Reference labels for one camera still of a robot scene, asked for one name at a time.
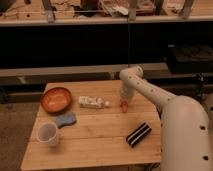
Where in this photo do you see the black white striped eraser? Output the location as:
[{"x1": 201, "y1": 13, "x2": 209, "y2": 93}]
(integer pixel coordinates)
[{"x1": 126, "y1": 122, "x2": 152, "y2": 147}]

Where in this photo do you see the white plastic cup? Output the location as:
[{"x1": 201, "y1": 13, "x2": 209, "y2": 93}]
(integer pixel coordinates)
[{"x1": 36, "y1": 122, "x2": 59, "y2": 147}]

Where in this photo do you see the orange wooden bowl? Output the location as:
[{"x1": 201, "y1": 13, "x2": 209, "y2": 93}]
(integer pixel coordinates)
[{"x1": 40, "y1": 87, "x2": 72, "y2": 113}]

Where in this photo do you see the black box on shelf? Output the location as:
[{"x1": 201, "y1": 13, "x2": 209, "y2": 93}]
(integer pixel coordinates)
[{"x1": 165, "y1": 45, "x2": 213, "y2": 74}]

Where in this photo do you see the blue sponge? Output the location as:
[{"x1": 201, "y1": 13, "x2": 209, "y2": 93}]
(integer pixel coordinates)
[{"x1": 56, "y1": 113, "x2": 77, "y2": 128}]

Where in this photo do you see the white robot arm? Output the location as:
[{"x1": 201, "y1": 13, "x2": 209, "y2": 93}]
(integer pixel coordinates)
[{"x1": 119, "y1": 66, "x2": 213, "y2": 171}]

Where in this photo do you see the white plastic bottle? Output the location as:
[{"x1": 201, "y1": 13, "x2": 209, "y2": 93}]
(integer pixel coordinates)
[{"x1": 78, "y1": 96, "x2": 110, "y2": 109}]

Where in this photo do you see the wooden table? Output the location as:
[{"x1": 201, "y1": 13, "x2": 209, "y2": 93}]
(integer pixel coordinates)
[{"x1": 21, "y1": 80, "x2": 161, "y2": 171}]

